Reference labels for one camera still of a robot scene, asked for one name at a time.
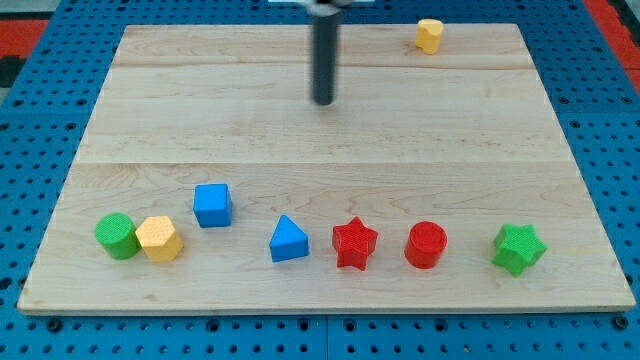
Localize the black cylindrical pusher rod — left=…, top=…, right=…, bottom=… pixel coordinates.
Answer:
left=311, top=9, right=342, bottom=106

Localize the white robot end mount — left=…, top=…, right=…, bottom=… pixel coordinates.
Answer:
left=295, top=0, right=355, bottom=15

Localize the yellow heart block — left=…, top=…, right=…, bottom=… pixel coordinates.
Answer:
left=414, top=19, right=444, bottom=55

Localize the yellow hexagon block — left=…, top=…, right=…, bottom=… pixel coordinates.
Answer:
left=135, top=216, right=183, bottom=262

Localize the wooden board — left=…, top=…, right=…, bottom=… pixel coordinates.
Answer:
left=18, top=24, right=635, bottom=316

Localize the blue cube block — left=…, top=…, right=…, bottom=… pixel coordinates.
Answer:
left=193, top=183, right=233, bottom=228

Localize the red star block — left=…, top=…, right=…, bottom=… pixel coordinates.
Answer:
left=332, top=217, right=378, bottom=271

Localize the blue triangle block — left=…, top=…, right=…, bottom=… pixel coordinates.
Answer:
left=269, top=215, right=309, bottom=262

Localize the red cylinder block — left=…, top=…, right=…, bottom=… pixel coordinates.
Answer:
left=404, top=221, right=448, bottom=269

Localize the green star block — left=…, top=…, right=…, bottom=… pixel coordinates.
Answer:
left=492, top=223, right=547, bottom=277

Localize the green cylinder block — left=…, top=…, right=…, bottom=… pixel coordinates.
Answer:
left=94, top=212, right=141, bottom=260

